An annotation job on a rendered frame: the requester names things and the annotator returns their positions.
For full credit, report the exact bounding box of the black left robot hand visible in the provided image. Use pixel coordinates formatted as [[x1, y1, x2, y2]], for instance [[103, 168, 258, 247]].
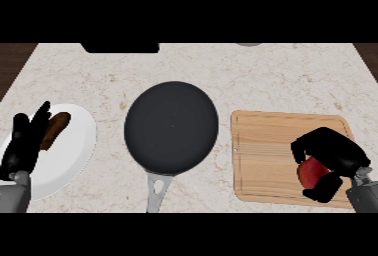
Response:
[[0, 100, 53, 182]]

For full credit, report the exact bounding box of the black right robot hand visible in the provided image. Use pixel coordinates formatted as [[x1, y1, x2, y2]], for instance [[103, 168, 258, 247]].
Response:
[[289, 126, 372, 204]]

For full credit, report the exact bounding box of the red pear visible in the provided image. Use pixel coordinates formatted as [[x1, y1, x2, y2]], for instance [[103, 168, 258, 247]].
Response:
[[297, 156, 332, 190]]

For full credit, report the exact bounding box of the wooden cutting board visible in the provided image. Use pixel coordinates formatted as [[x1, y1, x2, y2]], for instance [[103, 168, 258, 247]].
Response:
[[230, 110, 357, 210]]

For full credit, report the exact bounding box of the dark grey frying pan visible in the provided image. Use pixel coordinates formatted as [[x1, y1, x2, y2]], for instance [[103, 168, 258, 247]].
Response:
[[122, 80, 220, 214]]

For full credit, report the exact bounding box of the brown sausage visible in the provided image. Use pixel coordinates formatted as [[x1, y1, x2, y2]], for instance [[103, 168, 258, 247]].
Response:
[[38, 111, 72, 151]]

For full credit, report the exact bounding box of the white plate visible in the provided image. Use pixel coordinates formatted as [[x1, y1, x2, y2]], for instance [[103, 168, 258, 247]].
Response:
[[0, 103, 97, 202]]

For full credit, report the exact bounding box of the black appliance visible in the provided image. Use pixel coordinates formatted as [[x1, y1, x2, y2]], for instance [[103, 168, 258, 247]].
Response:
[[79, 42, 162, 54]]

